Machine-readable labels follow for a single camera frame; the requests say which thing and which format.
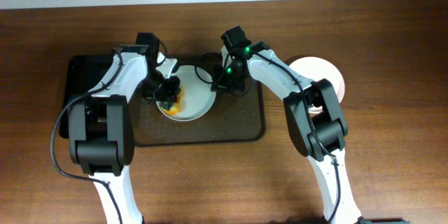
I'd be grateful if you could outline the yellow green sponge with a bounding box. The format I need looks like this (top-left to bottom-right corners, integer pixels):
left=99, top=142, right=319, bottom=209
left=159, top=86, right=184, bottom=116

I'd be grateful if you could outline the grey-green plate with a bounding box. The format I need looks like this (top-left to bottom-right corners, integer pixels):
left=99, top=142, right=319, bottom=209
left=156, top=65, right=216, bottom=122

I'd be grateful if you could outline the pink plate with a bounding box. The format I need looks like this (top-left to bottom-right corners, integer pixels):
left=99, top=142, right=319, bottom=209
left=289, top=57, right=345, bottom=103

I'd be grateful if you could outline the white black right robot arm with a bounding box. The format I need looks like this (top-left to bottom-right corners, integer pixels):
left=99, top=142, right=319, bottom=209
left=221, top=47, right=363, bottom=224

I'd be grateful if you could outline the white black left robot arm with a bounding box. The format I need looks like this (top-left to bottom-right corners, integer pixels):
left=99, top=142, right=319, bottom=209
left=68, top=52, right=178, bottom=223

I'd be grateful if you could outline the dark brown serving tray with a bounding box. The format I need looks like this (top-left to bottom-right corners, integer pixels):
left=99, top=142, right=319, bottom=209
left=129, top=81, right=265, bottom=147

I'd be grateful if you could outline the black small tray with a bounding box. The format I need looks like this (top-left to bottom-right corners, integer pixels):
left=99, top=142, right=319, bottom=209
left=62, top=55, right=113, bottom=137

